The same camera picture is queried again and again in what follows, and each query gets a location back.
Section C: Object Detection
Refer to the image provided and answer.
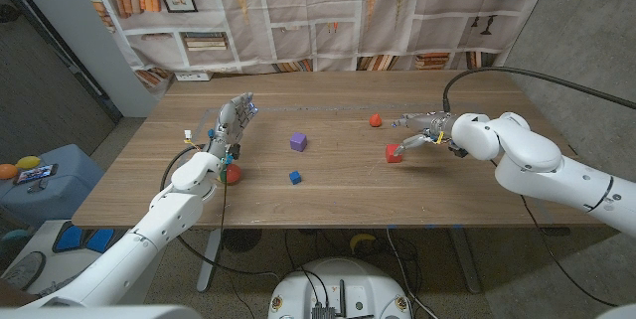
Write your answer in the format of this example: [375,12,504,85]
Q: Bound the multicolour maraca wooden handle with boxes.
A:
[218,162,243,186]

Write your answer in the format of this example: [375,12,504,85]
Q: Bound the white low platform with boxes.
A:
[0,219,168,305]

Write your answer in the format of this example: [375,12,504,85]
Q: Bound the white power strip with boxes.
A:
[173,71,215,82]

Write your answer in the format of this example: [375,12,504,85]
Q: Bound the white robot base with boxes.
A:
[267,257,413,319]

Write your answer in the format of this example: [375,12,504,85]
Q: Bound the blue-grey ottoman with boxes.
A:
[0,143,93,226]

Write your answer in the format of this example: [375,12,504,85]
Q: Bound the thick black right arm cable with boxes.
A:
[441,66,636,113]

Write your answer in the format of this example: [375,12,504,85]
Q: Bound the black round floor object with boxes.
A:
[221,229,263,254]

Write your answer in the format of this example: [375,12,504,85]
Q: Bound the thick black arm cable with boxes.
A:
[441,66,636,113]
[159,144,203,192]

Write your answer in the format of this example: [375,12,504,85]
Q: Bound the light grey pillar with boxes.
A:
[2,0,160,119]

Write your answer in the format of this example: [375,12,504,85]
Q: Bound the yellow banana toy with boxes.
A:
[349,233,378,254]

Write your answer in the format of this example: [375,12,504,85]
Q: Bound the white robot torso shell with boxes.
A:
[0,303,636,319]

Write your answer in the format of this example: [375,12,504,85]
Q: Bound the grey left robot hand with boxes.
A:
[206,91,260,158]

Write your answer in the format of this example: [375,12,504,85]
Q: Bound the grey table leg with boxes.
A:
[196,229,224,294]
[446,228,483,294]

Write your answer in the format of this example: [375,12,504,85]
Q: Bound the grey sneaker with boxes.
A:
[0,251,47,291]

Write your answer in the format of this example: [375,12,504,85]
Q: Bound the printed bookshelf backdrop cloth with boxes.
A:
[72,0,557,96]

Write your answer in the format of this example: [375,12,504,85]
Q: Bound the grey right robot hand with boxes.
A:
[392,111,461,157]

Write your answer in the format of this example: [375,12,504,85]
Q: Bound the teal round object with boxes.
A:
[0,229,31,245]

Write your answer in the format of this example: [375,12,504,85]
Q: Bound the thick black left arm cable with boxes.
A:
[159,144,203,192]

